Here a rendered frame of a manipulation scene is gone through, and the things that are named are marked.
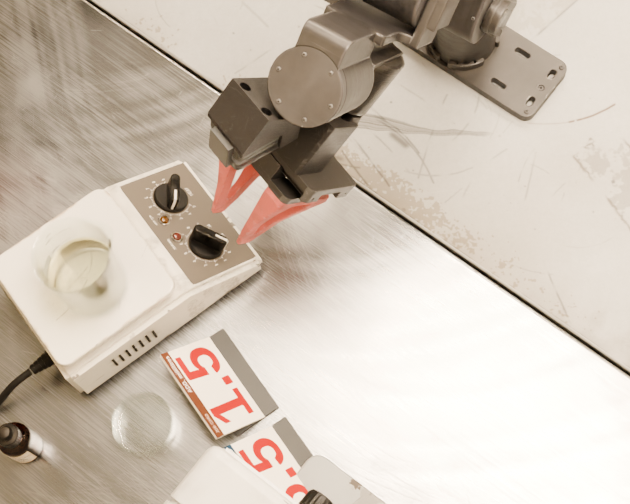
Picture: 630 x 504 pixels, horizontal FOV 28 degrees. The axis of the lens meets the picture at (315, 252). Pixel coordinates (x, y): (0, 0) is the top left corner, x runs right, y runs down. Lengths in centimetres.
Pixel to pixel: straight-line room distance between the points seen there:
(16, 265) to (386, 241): 33
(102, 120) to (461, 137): 35
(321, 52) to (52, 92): 46
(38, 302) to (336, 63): 37
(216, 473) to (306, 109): 42
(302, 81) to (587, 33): 46
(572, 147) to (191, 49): 38
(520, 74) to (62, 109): 44
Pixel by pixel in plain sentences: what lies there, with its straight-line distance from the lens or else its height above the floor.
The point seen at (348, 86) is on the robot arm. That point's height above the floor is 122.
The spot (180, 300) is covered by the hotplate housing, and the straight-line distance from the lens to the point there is 109.
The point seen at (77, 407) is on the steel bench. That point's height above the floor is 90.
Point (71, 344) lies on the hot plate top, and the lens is 107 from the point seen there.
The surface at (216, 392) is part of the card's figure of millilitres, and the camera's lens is 110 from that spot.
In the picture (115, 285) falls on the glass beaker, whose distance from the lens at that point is 104.
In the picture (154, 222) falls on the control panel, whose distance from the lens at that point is 112.
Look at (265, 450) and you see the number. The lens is 109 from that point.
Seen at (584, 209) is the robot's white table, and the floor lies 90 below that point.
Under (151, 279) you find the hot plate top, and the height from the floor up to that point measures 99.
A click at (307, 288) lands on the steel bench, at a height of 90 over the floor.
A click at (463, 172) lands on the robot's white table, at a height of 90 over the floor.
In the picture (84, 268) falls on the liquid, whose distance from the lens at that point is 105.
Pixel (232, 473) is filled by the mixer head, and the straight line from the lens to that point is 50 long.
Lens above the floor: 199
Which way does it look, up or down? 70 degrees down
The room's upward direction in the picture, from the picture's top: 11 degrees counter-clockwise
